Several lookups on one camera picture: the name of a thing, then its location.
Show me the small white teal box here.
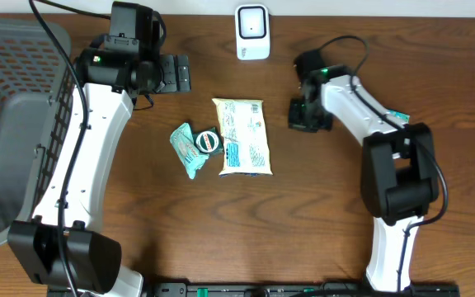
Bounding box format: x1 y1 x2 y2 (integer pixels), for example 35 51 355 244
388 110 410 123

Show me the large white snack bag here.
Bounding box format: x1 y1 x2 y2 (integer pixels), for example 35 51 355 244
212 98 272 177

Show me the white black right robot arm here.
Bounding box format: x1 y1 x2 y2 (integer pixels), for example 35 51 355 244
289 64 439 293

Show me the dark green round-label packet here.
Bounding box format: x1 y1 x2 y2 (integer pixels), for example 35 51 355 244
193 127 223 156

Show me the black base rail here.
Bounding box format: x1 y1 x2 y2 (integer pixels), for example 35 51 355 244
142 281 461 297

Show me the teal wet wipes packet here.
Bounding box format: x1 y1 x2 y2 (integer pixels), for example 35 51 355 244
170 122 209 180

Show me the white barcode scanner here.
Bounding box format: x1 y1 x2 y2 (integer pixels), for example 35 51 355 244
234 4 270 60

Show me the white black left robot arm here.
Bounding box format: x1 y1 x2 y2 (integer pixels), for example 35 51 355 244
7 48 191 296

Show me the dark grey plastic basket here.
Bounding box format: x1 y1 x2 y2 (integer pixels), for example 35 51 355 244
0 19 73 246

